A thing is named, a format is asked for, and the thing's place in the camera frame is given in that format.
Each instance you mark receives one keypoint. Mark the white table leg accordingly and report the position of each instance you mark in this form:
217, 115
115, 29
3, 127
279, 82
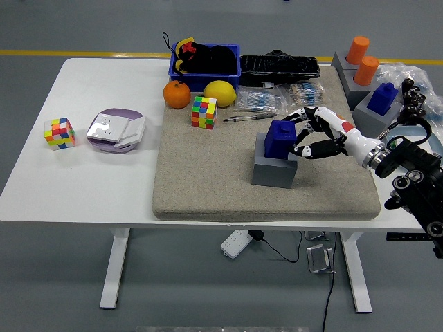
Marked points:
356, 276
114, 269

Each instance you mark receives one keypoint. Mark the blue plastic bin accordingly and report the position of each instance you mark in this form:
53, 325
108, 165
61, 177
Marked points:
207, 82

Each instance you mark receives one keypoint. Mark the yellow lemon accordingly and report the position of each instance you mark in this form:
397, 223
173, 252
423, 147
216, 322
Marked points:
219, 93

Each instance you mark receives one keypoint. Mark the grey ballpoint pen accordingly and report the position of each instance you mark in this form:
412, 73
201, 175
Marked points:
256, 116

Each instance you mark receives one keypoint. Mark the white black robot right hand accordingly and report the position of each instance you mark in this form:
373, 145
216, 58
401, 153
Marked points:
341, 126

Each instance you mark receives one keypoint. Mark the purple plate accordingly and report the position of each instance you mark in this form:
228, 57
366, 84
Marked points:
119, 111

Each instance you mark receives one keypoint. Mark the white wall switch panel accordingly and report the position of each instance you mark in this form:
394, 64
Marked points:
133, 131

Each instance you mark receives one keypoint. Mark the white wall socket panel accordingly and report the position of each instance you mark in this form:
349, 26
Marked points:
105, 127

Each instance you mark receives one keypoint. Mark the orange cylinder seal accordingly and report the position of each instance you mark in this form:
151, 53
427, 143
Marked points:
358, 50
366, 71

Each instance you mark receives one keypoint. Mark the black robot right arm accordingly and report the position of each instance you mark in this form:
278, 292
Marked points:
408, 155

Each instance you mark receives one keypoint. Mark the blue square seal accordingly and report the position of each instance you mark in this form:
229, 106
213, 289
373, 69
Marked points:
278, 141
382, 98

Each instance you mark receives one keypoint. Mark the large clear bag of resistors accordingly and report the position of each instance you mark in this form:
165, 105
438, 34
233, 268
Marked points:
259, 98

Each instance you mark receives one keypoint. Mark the black cylinder capacitor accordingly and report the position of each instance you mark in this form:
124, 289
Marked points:
408, 84
413, 92
417, 100
406, 115
413, 110

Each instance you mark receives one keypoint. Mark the black table control panel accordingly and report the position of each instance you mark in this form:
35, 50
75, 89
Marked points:
405, 237

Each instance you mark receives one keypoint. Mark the grey-brown fabric mat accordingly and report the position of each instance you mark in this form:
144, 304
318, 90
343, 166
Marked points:
207, 173

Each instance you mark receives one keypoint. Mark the small silver metal bracket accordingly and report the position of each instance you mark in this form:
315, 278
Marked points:
315, 236

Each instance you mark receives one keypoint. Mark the three-by-three colourful puzzle cube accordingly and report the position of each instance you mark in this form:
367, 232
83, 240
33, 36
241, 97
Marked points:
59, 134

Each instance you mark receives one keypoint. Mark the grey square seal base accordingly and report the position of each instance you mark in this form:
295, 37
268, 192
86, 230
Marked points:
273, 173
373, 121

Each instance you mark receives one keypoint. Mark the white power strip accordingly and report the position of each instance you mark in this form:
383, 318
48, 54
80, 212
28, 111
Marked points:
235, 243

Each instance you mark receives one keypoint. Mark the four-by-four colourful puzzle cube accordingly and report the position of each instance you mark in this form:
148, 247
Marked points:
204, 112

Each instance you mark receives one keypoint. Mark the crumpled clear plastic bag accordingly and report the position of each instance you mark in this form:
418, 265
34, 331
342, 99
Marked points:
398, 71

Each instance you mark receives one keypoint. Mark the large silver metal bracket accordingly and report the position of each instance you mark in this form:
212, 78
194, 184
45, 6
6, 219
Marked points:
318, 259

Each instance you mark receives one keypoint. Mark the small clear bag of resistors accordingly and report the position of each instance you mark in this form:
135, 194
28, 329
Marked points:
306, 93

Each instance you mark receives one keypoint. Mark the black keyboard in plastic wrap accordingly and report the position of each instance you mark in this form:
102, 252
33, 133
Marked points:
277, 67

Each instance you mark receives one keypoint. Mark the orange fruit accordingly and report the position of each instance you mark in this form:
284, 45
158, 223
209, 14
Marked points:
176, 95

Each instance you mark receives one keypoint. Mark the grey round-hole seal base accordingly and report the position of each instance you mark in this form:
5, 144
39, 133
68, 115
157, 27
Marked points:
356, 94
339, 62

